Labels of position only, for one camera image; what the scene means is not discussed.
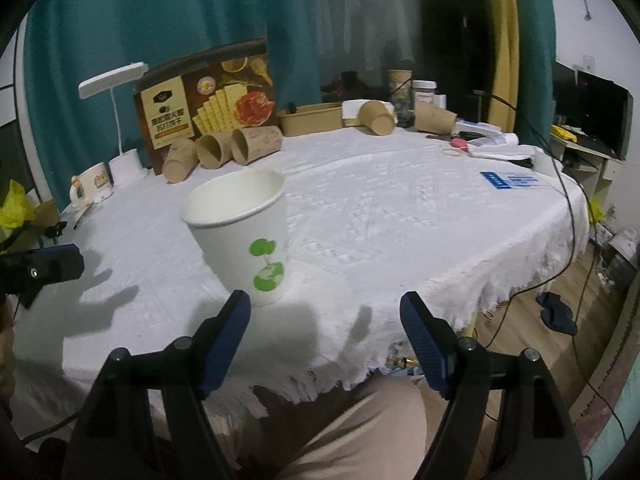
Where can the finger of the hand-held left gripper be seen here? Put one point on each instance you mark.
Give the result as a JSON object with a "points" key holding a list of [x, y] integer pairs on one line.
{"points": [[47, 265]]}

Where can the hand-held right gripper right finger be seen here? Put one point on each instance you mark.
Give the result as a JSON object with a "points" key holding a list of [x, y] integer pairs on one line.
{"points": [[422, 340]]}

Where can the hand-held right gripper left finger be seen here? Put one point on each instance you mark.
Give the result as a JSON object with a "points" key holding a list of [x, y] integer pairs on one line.
{"points": [[227, 330]]}

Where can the white cup with green print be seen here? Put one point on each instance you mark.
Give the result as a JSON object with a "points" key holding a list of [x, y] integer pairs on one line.
{"points": [[235, 240]]}

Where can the yellow plastic bag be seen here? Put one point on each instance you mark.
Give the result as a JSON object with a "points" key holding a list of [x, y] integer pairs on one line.
{"points": [[15, 207]]}

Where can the white cartoon mug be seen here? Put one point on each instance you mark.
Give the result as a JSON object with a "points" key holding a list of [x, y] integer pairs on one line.
{"points": [[95, 185]]}

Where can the person's beige trouser leg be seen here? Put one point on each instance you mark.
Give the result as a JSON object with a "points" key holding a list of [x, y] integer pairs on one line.
{"points": [[340, 435]]}

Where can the white tablecloth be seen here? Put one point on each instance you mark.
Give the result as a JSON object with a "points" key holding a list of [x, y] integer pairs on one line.
{"points": [[380, 220]]}

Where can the dark slippers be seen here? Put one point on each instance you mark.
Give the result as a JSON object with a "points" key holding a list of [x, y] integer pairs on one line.
{"points": [[556, 312]]}

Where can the blue and white card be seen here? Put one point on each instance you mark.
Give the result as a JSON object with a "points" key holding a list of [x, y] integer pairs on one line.
{"points": [[507, 180]]}

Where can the white desk lamp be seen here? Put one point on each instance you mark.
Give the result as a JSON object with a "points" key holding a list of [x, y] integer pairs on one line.
{"points": [[114, 80]]}

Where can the pink round object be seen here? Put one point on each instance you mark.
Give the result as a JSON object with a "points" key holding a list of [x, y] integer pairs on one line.
{"points": [[459, 144]]}

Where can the white paper pile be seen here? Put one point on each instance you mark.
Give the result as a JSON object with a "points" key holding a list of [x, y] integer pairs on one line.
{"points": [[500, 150]]}

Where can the printed food box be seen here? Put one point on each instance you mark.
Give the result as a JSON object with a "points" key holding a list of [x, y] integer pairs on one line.
{"points": [[220, 105]]}

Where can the brown paper tray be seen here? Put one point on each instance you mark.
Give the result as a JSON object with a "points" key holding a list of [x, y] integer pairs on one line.
{"points": [[310, 120]]}

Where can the white box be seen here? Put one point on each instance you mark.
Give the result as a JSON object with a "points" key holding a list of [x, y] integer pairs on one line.
{"points": [[352, 110]]}

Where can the wooden side desk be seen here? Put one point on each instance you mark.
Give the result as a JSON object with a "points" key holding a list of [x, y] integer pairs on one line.
{"points": [[595, 167]]}

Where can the white lidded jar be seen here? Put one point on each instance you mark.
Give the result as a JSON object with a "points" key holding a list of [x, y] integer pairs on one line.
{"points": [[424, 92]]}

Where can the teal curtain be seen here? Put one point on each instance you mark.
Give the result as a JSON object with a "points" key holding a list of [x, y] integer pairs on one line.
{"points": [[150, 15], [535, 35]]}

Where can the black monitor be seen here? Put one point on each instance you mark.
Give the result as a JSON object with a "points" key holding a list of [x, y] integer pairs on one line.
{"points": [[595, 110]]}

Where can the sheer white curtain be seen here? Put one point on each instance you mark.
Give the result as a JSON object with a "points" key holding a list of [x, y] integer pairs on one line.
{"points": [[360, 25]]}

